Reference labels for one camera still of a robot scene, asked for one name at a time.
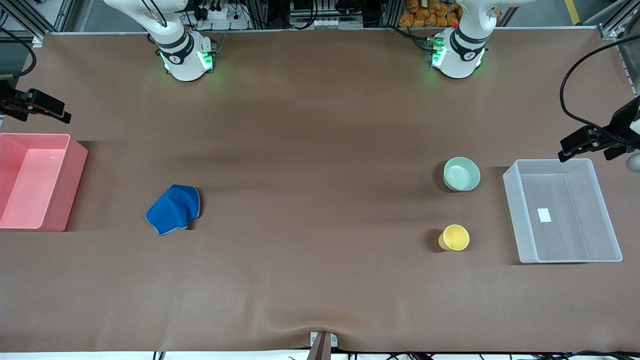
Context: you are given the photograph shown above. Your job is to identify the yellow cup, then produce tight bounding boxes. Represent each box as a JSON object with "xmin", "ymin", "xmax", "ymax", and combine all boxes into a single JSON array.
[{"xmin": 438, "ymin": 224, "xmax": 471, "ymax": 252}]

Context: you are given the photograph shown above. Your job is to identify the brown mounting post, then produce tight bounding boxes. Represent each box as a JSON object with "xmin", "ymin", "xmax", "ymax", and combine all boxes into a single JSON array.
[{"xmin": 306, "ymin": 331, "xmax": 332, "ymax": 360}]

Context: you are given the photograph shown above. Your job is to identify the table cover mat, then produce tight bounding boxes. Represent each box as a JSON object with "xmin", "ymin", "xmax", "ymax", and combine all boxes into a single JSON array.
[{"xmin": 0, "ymin": 27, "xmax": 640, "ymax": 353}]

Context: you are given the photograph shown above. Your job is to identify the clear plastic bin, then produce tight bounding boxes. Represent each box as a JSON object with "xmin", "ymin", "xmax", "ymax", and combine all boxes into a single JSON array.
[{"xmin": 502, "ymin": 158, "xmax": 624, "ymax": 264}]

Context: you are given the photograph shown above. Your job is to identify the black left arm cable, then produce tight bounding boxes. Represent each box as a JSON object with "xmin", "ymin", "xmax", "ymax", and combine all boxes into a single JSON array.
[{"xmin": 559, "ymin": 34, "xmax": 640, "ymax": 146}]

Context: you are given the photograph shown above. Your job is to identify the pink plastic bin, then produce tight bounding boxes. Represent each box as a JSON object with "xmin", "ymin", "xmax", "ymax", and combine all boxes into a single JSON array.
[{"xmin": 0, "ymin": 133, "xmax": 89, "ymax": 233}]

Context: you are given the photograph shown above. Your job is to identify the grey bracket plate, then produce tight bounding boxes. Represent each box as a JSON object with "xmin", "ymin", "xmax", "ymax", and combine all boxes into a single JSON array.
[{"xmin": 310, "ymin": 332, "xmax": 339, "ymax": 349}]

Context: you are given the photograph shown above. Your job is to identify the white power strip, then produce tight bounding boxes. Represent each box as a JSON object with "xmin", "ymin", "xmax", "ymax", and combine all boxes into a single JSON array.
[{"xmin": 192, "ymin": 2, "xmax": 251, "ymax": 31}]

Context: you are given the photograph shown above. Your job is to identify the orange snack packets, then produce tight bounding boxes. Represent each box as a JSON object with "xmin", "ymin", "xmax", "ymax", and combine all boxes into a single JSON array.
[{"xmin": 398, "ymin": 0, "xmax": 463, "ymax": 28}]

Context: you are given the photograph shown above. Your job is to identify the mint green bowl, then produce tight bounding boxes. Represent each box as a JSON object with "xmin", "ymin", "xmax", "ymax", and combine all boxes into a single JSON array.
[{"xmin": 443, "ymin": 156, "xmax": 481, "ymax": 192}]

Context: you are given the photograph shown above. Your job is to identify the white socket block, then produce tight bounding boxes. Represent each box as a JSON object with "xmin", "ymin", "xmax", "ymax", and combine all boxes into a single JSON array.
[{"xmin": 292, "ymin": 16, "xmax": 351, "ymax": 30}]

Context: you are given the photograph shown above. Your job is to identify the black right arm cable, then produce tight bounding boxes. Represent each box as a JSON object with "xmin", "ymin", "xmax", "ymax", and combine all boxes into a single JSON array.
[{"xmin": 0, "ymin": 25, "xmax": 38, "ymax": 80}]

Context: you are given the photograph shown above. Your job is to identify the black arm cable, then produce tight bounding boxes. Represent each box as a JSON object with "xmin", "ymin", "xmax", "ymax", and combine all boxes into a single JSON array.
[
  {"xmin": 0, "ymin": 25, "xmax": 38, "ymax": 80},
  {"xmin": 559, "ymin": 34, "xmax": 640, "ymax": 146}
]

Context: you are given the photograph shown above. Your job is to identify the blue microfibre cloth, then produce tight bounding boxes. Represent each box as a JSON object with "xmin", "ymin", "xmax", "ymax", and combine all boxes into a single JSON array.
[{"xmin": 145, "ymin": 184, "xmax": 202, "ymax": 237}]

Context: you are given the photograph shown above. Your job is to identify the aluminium frame profile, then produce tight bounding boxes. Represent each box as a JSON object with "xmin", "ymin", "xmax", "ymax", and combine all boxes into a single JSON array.
[
  {"xmin": 0, "ymin": 0, "xmax": 76, "ymax": 41},
  {"xmin": 597, "ymin": 0, "xmax": 640, "ymax": 96}
]

